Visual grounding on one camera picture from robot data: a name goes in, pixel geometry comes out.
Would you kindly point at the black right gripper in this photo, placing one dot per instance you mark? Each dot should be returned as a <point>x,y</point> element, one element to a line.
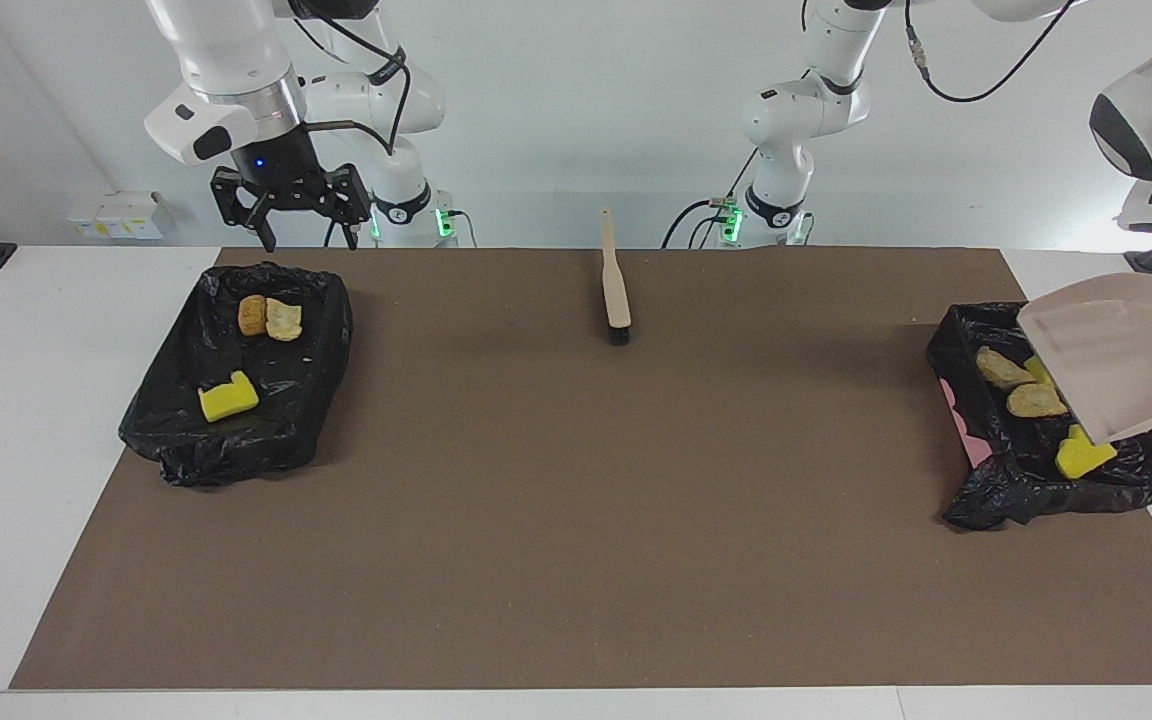
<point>286,175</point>

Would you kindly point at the orange striped croissant piece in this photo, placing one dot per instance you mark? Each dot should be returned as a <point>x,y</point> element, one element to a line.
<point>284,320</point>

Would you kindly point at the brown fried nugget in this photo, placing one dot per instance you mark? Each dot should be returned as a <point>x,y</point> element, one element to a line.
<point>252,316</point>

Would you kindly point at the yellow sponge piece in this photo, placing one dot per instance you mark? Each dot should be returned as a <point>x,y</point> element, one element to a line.
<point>1082,456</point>
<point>228,398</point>

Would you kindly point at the pale tan bread chunk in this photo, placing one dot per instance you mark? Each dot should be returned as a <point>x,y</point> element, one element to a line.
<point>1002,368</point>

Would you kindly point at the green and yellow sponge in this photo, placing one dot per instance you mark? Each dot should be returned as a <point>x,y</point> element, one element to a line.
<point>1038,370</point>

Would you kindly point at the tan orange croissant piece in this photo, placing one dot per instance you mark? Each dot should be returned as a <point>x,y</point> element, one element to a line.
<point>1036,401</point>

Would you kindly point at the beige plastic dustpan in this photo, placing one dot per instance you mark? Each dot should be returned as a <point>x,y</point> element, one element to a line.
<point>1126,360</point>

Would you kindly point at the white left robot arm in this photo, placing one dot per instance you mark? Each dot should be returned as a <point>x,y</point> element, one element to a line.
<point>806,110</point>

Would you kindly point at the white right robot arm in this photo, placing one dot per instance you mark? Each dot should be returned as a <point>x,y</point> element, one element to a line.
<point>236,60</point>

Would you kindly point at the pink bin with black bag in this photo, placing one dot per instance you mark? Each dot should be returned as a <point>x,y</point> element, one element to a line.
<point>1016,470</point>

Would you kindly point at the white box with yellow label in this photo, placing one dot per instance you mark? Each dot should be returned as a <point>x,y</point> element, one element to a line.
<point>121,217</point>

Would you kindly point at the brown table mat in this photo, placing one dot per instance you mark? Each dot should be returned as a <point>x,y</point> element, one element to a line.
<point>576,600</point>

